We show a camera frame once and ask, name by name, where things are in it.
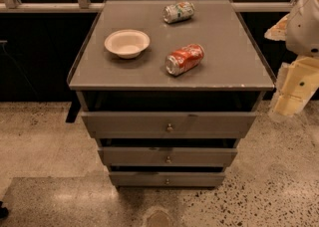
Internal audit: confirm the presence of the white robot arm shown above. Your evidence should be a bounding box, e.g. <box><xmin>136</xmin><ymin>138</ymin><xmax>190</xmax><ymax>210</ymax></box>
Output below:
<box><xmin>264</xmin><ymin>0</ymin><xmax>319</xmax><ymax>116</ymax></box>

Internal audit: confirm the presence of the red soda can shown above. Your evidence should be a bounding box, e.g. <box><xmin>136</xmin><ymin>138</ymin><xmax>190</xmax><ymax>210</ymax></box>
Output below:
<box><xmin>165</xmin><ymin>44</ymin><xmax>204</xmax><ymax>76</ymax></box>

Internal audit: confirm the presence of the grey drawer cabinet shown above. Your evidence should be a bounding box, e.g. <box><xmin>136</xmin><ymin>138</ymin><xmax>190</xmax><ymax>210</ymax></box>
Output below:
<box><xmin>68</xmin><ymin>0</ymin><xmax>274</xmax><ymax>175</ymax></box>

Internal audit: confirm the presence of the green white soda can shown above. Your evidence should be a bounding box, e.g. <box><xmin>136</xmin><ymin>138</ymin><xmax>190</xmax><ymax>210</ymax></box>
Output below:
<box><xmin>162</xmin><ymin>1</ymin><xmax>194</xmax><ymax>24</ymax></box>

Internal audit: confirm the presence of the white paper bowl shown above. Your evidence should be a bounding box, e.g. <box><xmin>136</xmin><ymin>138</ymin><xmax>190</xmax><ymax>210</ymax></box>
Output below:
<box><xmin>104</xmin><ymin>30</ymin><xmax>151</xmax><ymax>59</ymax></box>

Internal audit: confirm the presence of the grey top drawer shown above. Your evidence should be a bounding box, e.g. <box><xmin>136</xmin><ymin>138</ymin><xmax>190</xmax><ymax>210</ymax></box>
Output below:
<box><xmin>82</xmin><ymin>112</ymin><xmax>256</xmax><ymax>138</ymax></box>

